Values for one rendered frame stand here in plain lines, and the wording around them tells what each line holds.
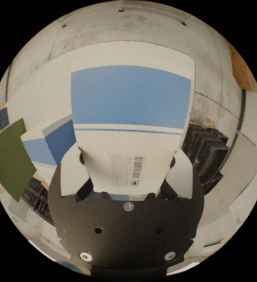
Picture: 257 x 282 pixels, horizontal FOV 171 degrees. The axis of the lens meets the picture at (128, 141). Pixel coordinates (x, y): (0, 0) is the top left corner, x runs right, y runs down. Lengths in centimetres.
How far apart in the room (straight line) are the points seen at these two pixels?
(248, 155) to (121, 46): 256
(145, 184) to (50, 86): 29
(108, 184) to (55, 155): 10
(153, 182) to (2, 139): 45
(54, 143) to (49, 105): 12
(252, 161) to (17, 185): 290
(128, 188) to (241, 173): 257
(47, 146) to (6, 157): 28
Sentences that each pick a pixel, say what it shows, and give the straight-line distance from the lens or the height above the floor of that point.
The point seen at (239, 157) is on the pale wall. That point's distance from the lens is 260.
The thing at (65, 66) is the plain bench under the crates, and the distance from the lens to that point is 24.
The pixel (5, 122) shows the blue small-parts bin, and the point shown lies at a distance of 73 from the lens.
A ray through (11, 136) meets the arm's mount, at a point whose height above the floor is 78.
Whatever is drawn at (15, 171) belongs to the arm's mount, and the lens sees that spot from 43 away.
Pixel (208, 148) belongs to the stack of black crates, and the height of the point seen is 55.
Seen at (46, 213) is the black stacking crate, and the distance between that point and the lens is 57.
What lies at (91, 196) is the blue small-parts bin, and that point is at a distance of 30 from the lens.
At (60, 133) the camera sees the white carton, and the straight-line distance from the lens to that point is 18.
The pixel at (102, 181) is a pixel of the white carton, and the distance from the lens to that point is 15.
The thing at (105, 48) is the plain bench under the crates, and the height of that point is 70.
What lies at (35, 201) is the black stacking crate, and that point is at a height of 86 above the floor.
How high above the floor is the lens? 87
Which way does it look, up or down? 61 degrees down
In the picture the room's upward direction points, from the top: 180 degrees clockwise
